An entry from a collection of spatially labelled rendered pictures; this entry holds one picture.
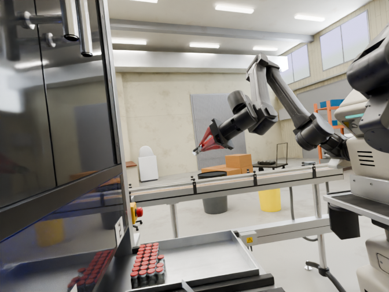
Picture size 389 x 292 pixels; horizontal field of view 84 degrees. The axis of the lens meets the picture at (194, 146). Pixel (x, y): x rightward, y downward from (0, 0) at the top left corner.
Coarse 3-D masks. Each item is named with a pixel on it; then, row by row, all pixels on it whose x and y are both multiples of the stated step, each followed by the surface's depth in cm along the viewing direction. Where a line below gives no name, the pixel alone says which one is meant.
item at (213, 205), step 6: (198, 174) 399; (204, 174) 413; (210, 174) 417; (216, 174) 414; (222, 174) 370; (210, 198) 370; (216, 198) 368; (222, 198) 372; (204, 204) 381; (210, 204) 371; (216, 204) 369; (222, 204) 372; (204, 210) 387; (210, 210) 373; (216, 210) 370; (222, 210) 373
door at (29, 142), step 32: (0, 0) 27; (32, 0) 34; (0, 32) 26; (32, 32) 33; (0, 64) 26; (32, 64) 32; (0, 96) 25; (32, 96) 31; (0, 128) 24; (32, 128) 30; (0, 160) 24; (32, 160) 30; (0, 192) 23; (32, 192) 29
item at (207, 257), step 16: (160, 240) 79; (176, 240) 80; (192, 240) 80; (208, 240) 81; (224, 240) 81; (176, 256) 73; (192, 256) 72; (208, 256) 71; (224, 256) 70; (240, 256) 69; (176, 272) 64; (192, 272) 63; (208, 272) 62; (224, 272) 62; (240, 272) 56; (256, 272) 56; (144, 288) 53; (160, 288) 54; (176, 288) 54
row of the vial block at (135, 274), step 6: (144, 246) 73; (138, 252) 70; (138, 258) 66; (138, 264) 62; (132, 270) 60; (138, 270) 60; (132, 276) 57; (138, 276) 59; (132, 282) 57; (138, 282) 58; (132, 288) 57; (138, 288) 58
